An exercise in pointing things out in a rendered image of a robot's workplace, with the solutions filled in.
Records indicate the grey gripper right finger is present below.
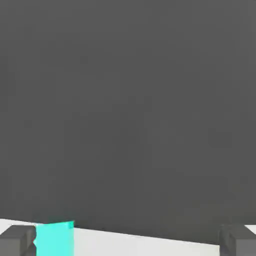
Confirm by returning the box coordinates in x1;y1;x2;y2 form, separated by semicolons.
219;223;256;256

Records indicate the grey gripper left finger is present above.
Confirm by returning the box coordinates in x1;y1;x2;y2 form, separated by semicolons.
0;224;38;256

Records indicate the large cyan box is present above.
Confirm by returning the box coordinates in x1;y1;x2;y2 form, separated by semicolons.
35;220;75;256

